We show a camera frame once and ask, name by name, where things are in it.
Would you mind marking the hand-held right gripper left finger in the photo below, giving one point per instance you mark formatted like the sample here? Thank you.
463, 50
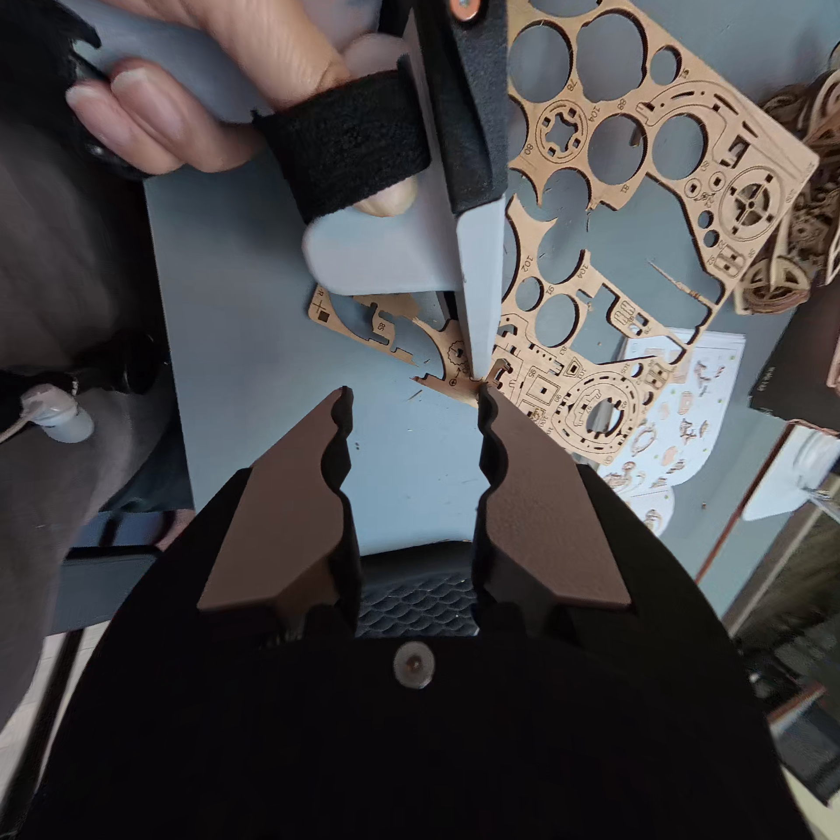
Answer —
282, 525

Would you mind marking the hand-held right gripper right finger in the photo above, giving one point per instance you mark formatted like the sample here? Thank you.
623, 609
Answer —
551, 525

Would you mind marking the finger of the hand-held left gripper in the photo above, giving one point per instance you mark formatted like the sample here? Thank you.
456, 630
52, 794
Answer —
482, 289

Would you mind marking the laser-cut wooden parts sheet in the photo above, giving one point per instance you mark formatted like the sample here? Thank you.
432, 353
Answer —
686, 177

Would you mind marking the black model kit box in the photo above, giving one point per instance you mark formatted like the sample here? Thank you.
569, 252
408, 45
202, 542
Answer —
794, 394

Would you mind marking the assembled wooden submarine model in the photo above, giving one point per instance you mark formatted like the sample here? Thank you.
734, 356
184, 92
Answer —
807, 216

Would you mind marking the person's left hand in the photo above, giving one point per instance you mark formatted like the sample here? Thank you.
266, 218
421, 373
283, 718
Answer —
216, 85

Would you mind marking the black mesh chair seat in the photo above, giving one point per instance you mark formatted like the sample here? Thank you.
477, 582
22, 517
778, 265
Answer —
420, 597

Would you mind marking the white instruction sheet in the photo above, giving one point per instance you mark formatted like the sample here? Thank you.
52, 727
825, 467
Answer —
695, 407

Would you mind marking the white rounded object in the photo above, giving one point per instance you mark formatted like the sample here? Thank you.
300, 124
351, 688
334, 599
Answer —
787, 476

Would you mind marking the person's grey clothing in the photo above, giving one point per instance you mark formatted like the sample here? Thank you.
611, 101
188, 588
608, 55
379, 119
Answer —
65, 315

